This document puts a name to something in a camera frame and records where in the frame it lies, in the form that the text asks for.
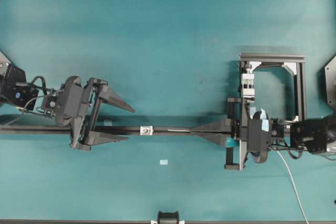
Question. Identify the white bracket with hole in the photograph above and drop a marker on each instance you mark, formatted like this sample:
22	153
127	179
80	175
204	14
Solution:
146	130

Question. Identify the long black aluminium rail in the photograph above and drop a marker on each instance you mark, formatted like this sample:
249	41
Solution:
120	130

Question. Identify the white wire clamp block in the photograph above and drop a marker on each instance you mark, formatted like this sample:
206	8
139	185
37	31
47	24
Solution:
247	86

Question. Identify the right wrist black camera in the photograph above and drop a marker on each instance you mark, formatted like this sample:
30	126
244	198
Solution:
277	129

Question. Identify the black spool at table edge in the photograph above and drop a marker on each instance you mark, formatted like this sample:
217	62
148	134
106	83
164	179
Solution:
168	217

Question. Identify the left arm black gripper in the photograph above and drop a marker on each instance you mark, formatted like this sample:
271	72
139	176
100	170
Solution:
72	106

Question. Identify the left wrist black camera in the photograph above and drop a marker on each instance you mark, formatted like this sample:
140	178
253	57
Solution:
48	105

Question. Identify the blue tape patch on table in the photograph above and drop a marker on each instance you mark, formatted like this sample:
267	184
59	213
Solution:
163	162

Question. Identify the black table front edge rail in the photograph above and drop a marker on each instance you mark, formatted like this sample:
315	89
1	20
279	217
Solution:
119	221

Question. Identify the blue tape patch near rail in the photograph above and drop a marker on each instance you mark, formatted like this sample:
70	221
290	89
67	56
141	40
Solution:
107	123

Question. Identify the wrist black camera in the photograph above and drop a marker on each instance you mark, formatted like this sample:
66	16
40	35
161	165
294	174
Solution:
48	105
277	129

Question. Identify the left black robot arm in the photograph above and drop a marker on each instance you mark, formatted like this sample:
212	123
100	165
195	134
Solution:
27	96

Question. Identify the black square aluminium frame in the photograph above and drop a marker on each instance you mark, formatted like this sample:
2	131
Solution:
279	83

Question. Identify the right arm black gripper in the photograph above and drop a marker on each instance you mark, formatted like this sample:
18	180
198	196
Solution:
251	128

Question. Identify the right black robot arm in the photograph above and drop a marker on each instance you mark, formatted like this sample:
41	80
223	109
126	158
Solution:
316	136

